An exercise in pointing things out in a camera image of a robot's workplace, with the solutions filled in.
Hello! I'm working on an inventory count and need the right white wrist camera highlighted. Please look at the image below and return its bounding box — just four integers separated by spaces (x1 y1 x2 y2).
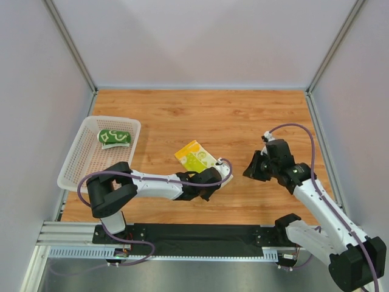
261 131 275 154

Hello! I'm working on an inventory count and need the left aluminium frame post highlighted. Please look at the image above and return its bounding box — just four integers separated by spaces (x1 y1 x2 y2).
41 0 98 92

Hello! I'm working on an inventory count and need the slotted grey cable duct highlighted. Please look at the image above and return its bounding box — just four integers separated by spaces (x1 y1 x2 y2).
48 246 278 262

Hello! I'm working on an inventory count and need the green frog pattern towel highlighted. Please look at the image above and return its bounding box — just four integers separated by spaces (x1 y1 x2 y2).
97 129 132 150

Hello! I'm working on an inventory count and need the yellow green towel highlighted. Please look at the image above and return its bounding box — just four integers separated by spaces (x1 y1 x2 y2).
174 140 217 173

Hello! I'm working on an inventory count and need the white plastic basket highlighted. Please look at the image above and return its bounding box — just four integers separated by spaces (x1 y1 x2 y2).
57 116 141 192

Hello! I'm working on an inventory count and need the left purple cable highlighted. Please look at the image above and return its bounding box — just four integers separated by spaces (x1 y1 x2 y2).
48 157 233 276

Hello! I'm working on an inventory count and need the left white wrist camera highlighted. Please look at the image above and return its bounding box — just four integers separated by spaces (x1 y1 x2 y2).
214 158 233 186

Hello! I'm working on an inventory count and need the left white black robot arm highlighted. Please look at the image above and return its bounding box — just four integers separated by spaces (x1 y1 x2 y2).
86 162 222 235

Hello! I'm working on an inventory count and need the aluminium frame post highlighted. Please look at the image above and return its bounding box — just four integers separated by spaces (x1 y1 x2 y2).
305 0 368 94
41 0 98 92

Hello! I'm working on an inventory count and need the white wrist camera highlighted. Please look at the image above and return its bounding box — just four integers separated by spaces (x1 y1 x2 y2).
261 131 275 154
214 158 233 186

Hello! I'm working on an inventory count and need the aluminium front rail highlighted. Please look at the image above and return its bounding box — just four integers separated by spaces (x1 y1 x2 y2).
36 221 370 248

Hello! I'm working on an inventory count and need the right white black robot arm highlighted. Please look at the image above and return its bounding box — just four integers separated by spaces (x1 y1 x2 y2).
243 138 387 291

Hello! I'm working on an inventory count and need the right aluminium frame post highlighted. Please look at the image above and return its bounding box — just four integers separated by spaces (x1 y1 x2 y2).
305 0 368 94

